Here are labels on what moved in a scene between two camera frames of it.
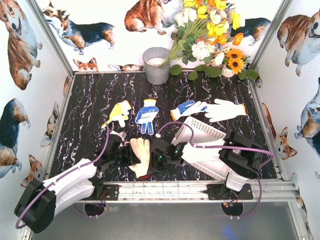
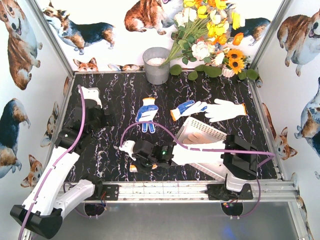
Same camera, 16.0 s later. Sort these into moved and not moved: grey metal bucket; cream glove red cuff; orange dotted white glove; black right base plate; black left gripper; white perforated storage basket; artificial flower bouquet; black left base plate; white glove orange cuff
Moved: orange dotted white glove; black left gripper; cream glove red cuff
Not moved: artificial flower bouquet; white perforated storage basket; grey metal bucket; black left base plate; white glove orange cuff; black right base plate
